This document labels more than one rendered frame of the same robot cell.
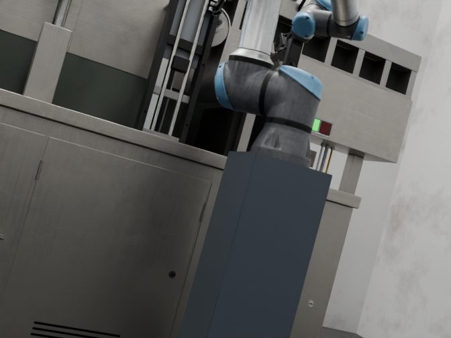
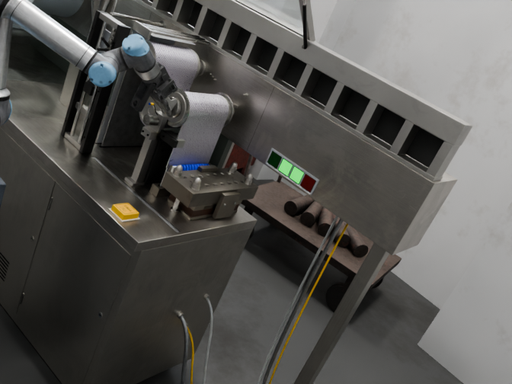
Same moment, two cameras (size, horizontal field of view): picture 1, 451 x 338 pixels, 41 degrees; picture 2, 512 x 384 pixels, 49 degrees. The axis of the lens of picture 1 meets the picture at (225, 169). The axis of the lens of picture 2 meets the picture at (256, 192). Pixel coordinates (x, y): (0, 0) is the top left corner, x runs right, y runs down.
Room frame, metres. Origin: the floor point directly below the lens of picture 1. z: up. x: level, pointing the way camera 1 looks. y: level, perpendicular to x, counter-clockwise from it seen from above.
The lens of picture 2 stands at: (1.27, -1.91, 1.87)
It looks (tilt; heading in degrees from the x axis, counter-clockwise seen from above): 22 degrees down; 53
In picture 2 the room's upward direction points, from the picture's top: 24 degrees clockwise
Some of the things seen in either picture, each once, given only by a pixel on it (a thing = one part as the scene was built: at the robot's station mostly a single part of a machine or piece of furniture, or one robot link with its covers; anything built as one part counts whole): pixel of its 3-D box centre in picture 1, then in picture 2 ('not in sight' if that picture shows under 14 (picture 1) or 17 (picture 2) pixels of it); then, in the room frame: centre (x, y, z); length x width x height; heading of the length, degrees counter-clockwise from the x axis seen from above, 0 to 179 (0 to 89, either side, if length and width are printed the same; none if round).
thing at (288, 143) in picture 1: (284, 143); not in sight; (1.48, -0.12, 0.95); 0.15 x 0.15 x 0.10
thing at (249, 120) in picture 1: (248, 123); (145, 148); (2.09, -0.04, 1.05); 0.06 x 0.05 x 0.31; 22
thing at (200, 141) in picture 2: (257, 115); (195, 146); (2.27, -0.06, 1.11); 0.23 x 0.01 x 0.18; 22
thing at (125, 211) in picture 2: not in sight; (125, 211); (1.98, -0.29, 0.91); 0.07 x 0.07 x 0.02; 22
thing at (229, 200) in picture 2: not in sight; (226, 205); (2.40, -0.24, 0.96); 0.10 x 0.03 x 0.11; 22
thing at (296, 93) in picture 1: (293, 96); not in sight; (1.48, -0.11, 1.07); 0.13 x 0.12 x 0.14; 68
